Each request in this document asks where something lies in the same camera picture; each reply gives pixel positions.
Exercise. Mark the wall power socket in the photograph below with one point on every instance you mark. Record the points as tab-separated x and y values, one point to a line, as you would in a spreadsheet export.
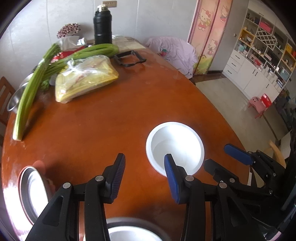
110	4

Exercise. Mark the bagged yellow corn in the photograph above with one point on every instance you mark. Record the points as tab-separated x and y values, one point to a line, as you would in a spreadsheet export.
81	76

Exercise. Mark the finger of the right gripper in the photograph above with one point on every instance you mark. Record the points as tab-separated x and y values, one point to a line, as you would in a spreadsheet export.
259	161
220	173

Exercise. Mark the dark wooden slat chair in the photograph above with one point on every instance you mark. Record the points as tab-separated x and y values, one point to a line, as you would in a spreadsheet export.
6	93

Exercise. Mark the large celery bunch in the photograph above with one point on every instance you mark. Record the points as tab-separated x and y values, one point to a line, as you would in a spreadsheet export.
30	92

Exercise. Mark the steel mixing bowl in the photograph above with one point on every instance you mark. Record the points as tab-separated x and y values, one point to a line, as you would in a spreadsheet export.
15	99

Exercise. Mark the steel-rimmed white bowl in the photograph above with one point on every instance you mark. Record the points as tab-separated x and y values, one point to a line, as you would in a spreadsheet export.
131	228

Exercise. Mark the round steel pan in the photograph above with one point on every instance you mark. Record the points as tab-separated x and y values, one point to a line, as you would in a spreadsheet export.
35	192

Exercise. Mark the pink cloth covered chair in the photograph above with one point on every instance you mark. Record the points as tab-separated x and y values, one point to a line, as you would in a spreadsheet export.
177	52

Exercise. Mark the black thermos bottle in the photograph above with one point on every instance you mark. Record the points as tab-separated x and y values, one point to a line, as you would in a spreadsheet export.
102	25

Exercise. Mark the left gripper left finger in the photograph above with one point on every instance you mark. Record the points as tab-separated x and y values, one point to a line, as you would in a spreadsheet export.
60	218

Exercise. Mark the light wooden armrest chair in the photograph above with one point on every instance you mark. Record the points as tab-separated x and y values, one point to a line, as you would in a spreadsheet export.
277	153

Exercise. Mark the hello kitty pink curtain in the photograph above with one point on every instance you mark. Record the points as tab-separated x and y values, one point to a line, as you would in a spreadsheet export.
208	25

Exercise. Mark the red white flower bouquet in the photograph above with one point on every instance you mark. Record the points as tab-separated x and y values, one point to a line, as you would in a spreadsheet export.
68	30

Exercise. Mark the black folding frame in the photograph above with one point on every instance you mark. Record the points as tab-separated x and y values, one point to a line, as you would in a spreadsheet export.
129	58

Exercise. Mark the pink children stool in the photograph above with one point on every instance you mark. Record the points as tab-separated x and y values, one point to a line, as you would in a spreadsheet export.
258	105

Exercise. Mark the white shelf cabinet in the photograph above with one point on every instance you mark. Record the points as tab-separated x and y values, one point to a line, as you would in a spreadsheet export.
263	58

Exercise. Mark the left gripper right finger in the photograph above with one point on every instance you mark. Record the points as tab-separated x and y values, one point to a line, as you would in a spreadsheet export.
228	219

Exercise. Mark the large red noodle bowl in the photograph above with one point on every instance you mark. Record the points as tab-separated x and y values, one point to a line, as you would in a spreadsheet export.
179	140

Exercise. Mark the red children stool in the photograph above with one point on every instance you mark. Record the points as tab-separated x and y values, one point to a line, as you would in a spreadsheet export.
266	101

